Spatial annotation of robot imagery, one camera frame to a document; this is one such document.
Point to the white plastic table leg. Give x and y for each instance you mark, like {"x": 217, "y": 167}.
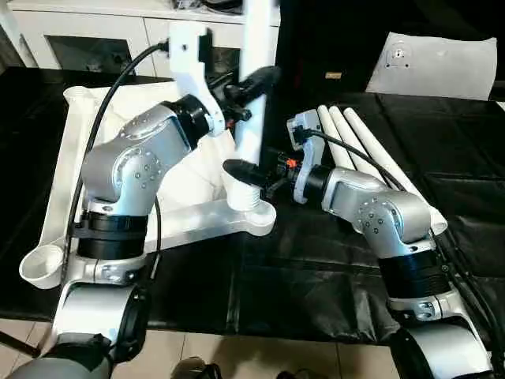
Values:
{"x": 256, "y": 47}
{"x": 378, "y": 154}
{"x": 347, "y": 134}
{"x": 329, "y": 130}

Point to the white plastic table top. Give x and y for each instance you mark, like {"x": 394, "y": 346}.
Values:
{"x": 189, "y": 215}

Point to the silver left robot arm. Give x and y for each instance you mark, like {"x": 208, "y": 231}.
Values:
{"x": 130, "y": 169}

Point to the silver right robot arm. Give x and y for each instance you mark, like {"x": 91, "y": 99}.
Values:
{"x": 386, "y": 221}

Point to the black box with gold label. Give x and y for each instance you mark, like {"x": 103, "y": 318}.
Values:
{"x": 323, "y": 39}

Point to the grey helmet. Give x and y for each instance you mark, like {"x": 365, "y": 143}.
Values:
{"x": 225, "y": 3}

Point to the black tangled items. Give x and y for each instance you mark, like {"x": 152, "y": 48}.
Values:
{"x": 183, "y": 3}

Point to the black table mat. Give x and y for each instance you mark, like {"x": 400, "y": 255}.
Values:
{"x": 296, "y": 284}

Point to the white glass-door cabinet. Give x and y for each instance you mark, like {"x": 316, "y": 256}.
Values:
{"x": 79, "y": 23}

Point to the white bag with round fitting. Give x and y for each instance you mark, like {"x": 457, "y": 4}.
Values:
{"x": 442, "y": 67}

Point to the dark robot left foot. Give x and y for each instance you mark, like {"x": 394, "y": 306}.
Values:
{"x": 195, "y": 369}

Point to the dark robot foot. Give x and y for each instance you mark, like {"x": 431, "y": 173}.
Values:
{"x": 195, "y": 369}
{"x": 294, "y": 375}

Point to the dark robot right foot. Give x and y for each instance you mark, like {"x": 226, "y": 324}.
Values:
{"x": 294, "y": 375}

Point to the black metal stand leg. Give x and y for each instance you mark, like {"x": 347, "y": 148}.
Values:
{"x": 17, "y": 341}

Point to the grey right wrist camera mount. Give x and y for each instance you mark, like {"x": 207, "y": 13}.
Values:
{"x": 309, "y": 158}

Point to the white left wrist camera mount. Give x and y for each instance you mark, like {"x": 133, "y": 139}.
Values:
{"x": 189, "y": 67}

